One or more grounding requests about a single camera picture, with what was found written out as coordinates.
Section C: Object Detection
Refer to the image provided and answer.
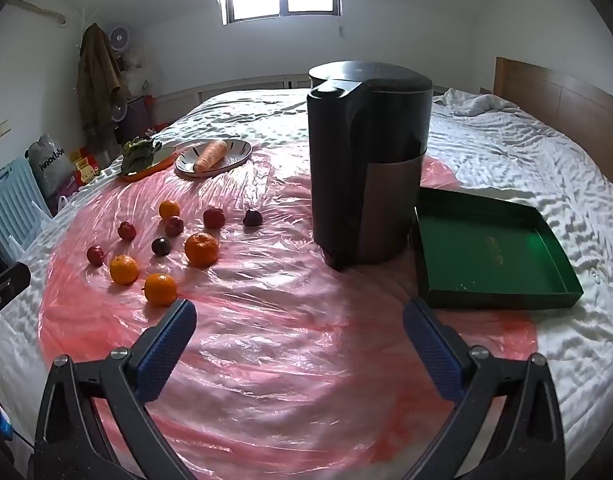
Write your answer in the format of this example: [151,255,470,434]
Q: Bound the light blue slatted plastic stool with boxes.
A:
[0,156,52,261]

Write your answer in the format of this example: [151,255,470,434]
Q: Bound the crumpled white cloth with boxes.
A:
[431,87,522,117]

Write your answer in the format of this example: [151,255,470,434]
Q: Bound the white patterned plate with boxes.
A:
[175,138,252,179]

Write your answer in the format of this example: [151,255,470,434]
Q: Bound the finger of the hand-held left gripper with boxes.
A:
[0,261,31,326]

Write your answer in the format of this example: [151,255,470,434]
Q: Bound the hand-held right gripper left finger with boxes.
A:
[34,299,197,480]

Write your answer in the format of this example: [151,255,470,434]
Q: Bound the green leafy vegetable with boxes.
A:
[120,137,163,177]

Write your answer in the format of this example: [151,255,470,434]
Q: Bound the pink plastic sheet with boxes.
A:
[36,142,539,468]

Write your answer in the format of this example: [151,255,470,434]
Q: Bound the green rectangular tray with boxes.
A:
[410,187,584,311]

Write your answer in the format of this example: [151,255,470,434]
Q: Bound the brown hanging coat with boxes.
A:
[76,23,130,166]

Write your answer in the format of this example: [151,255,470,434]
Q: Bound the dark purple cabinet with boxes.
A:
[119,95,154,143]

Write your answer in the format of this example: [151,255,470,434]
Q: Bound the black and bronze electric kettle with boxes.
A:
[306,61,433,272]

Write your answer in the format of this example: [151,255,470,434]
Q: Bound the carrot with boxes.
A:
[193,141,228,174]

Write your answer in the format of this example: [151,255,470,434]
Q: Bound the orange plate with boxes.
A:
[119,146,180,182]

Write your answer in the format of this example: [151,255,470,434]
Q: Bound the red and yellow boxes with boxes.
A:
[69,146,100,186]

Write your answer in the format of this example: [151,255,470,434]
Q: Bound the clear plastic bags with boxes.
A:
[124,52,152,96]

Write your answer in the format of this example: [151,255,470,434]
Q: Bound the grey printed bag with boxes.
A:
[26,134,70,196]

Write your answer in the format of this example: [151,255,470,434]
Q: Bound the white plastic bag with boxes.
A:
[54,190,84,216]

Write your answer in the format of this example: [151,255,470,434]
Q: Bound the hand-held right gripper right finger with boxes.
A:
[403,297,567,480]

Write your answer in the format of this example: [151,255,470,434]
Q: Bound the wooden headboard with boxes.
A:
[493,56,613,161]

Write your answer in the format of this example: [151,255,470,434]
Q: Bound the large orange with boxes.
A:
[184,231,220,268]

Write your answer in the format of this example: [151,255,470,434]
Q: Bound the beige wall pipe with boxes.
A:
[11,0,67,26]

